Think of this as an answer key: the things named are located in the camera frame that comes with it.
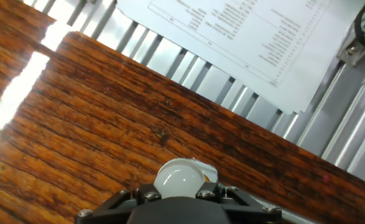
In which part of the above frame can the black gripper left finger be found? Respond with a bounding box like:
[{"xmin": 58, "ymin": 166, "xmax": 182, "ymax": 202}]
[{"xmin": 75, "ymin": 182, "xmax": 163, "ymax": 224}]

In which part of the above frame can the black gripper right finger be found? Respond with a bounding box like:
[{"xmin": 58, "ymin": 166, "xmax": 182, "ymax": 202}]
[{"xmin": 195, "ymin": 182, "xmax": 283, "ymax": 224}]

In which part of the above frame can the white light bulb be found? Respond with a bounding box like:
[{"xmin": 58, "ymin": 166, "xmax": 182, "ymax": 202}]
[{"xmin": 153, "ymin": 158, "xmax": 206, "ymax": 199}]

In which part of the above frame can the black C-clamp with steel screw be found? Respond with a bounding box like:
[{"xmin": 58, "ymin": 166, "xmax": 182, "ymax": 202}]
[{"xmin": 247, "ymin": 192, "xmax": 323, "ymax": 224}]

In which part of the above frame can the brown wooden board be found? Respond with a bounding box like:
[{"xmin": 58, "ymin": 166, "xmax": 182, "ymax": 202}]
[{"xmin": 0, "ymin": 0, "xmax": 365, "ymax": 224}]

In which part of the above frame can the printed white paper sheet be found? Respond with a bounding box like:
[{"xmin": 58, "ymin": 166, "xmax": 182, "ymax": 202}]
[{"xmin": 116, "ymin": 0, "xmax": 365, "ymax": 115}]

